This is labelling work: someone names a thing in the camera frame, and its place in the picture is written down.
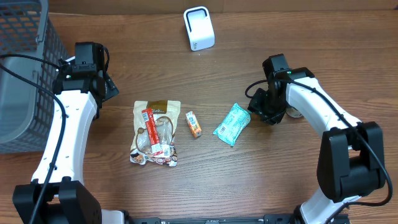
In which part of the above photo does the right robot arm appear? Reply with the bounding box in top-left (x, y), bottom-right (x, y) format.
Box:
top-left (248, 54), bottom-right (393, 224)

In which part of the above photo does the white barcode scanner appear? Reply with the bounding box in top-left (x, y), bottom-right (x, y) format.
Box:
top-left (183, 6), bottom-right (215, 51)

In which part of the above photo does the brown white snack bag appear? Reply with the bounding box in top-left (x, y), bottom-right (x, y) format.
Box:
top-left (129, 100), bottom-right (181, 167)

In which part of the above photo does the teal wet wipes pack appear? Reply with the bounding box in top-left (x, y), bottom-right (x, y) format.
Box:
top-left (213, 103), bottom-right (251, 147)

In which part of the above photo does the red snack stick packet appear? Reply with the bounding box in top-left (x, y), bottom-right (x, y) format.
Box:
top-left (142, 108), bottom-right (164, 156)

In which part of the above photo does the orange Kleenex tissue pack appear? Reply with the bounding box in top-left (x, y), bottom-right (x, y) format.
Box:
top-left (186, 111), bottom-right (202, 138)

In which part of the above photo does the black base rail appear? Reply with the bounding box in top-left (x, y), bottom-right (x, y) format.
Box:
top-left (124, 213), bottom-right (351, 224)

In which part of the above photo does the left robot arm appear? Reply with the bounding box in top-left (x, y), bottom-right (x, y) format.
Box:
top-left (12, 42), bottom-right (129, 223)

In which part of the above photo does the grey plastic mesh basket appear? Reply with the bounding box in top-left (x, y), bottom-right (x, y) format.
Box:
top-left (1, 0), bottom-right (69, 154)

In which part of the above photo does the green lid jar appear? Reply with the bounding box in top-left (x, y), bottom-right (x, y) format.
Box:
top-left (286, 108), bottom-right (303, 118)

